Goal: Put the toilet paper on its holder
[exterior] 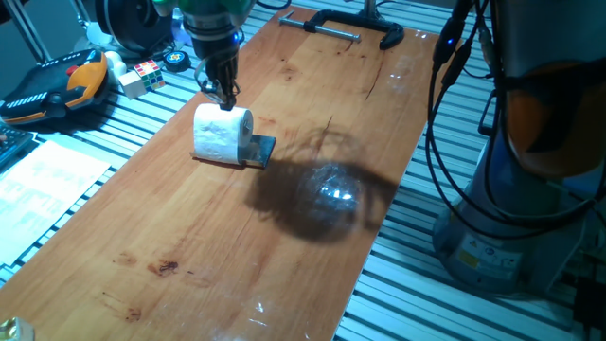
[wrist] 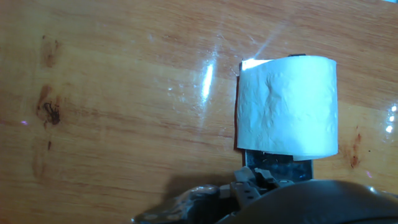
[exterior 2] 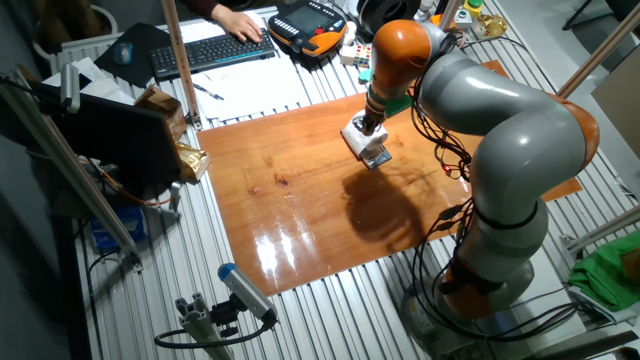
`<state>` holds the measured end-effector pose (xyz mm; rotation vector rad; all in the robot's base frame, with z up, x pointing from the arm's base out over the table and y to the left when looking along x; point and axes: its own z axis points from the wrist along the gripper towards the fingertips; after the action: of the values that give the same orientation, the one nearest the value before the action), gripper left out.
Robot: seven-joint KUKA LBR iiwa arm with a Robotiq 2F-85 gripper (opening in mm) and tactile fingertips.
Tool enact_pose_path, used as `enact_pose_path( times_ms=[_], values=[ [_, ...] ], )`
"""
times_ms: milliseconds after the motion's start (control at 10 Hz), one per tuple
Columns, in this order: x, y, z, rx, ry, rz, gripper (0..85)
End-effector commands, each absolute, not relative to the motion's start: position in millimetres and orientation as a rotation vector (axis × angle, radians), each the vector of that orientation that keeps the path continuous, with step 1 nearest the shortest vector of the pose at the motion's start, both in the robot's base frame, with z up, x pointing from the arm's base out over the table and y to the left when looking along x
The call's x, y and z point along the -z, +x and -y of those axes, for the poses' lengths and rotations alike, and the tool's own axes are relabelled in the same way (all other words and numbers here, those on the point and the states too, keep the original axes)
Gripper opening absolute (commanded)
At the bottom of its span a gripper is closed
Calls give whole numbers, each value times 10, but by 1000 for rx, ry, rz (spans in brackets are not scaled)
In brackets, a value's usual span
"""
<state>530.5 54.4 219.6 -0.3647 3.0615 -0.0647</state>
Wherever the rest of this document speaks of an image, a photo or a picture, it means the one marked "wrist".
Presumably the white toilet paper roll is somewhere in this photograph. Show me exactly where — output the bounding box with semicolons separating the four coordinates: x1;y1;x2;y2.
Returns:
236;55;339;162

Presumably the metal toilet paper holder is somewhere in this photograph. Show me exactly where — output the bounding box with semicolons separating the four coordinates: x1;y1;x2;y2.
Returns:
241;53;314;183

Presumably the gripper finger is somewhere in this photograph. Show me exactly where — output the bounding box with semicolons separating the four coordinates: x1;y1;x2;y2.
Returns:
132;166;296;224

